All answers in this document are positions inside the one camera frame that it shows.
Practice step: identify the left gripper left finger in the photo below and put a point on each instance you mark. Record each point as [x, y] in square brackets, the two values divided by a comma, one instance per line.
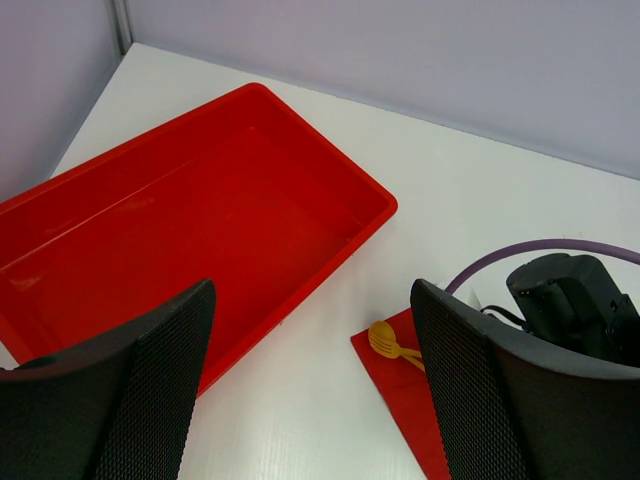
[116, 406]

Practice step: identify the red paper napkin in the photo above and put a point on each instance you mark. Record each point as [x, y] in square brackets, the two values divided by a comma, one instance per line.
[406, 393]

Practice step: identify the yellow plastic fork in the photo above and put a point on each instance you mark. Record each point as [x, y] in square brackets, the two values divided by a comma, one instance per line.
[382, 339]

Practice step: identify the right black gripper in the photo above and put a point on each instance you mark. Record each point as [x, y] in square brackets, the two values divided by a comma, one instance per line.
[573, 302]

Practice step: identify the yellow plastic spoon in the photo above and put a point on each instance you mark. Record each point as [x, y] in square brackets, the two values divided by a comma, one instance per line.
[412, 356]

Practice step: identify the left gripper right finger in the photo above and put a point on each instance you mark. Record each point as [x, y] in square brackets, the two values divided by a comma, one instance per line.
[511, 406]

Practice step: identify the left aluminium frame post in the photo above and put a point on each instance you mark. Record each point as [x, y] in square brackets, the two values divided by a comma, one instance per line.
[122, 25]

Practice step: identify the red plastic tray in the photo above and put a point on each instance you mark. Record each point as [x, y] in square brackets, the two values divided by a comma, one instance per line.
[241, 190]

